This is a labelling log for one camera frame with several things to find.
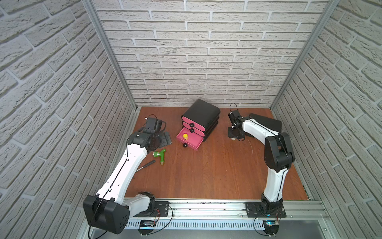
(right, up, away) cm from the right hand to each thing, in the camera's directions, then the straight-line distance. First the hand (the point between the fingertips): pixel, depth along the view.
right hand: (234, 135), depth 98 cm
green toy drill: (-51, -11, -9) cm, 53 cm away
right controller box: (+10, -42, -28) cm, 52 cm away
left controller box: (-51, -43, -27) cm, 72 cm away
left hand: (-44, 0, -20) cm, 48 cm away
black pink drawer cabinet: (-25, +9, -9) cm, 28 cm away
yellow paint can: (-33, -1, -1) cm, 34 cm away
